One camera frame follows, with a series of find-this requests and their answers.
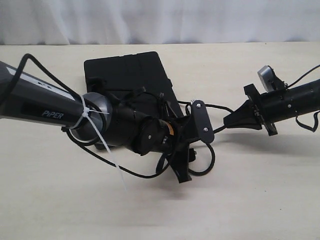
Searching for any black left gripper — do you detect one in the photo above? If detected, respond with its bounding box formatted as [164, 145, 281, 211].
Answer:
[159, 116, 198, 183]

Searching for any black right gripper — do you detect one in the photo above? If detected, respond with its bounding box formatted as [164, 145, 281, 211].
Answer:
[223, 84, 278, 136]

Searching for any black braided rope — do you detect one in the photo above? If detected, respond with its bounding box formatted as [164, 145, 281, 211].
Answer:
[178, 99, 235, 177]

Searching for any black plastic carry case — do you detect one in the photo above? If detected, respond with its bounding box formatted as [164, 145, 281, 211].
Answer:
[83, 51, 185, 151]

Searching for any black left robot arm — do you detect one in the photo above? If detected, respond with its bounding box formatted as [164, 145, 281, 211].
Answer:
[0, 54, 195, 183]

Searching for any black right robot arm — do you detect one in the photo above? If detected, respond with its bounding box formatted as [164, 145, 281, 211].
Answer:
[223, 79, 320, 136]

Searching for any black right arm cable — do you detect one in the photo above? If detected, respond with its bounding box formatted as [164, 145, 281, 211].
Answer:
[284, 64, 320, 133]

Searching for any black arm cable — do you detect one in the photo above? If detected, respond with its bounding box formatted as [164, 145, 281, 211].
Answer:
[0, 53, 173, 179]
[284, 64, 320, 133]

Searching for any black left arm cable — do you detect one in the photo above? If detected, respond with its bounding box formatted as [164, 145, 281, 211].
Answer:
[0, 53, 173, 179]

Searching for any white cable tie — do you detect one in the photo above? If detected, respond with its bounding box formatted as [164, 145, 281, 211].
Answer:
[66, 95, 127, 192]

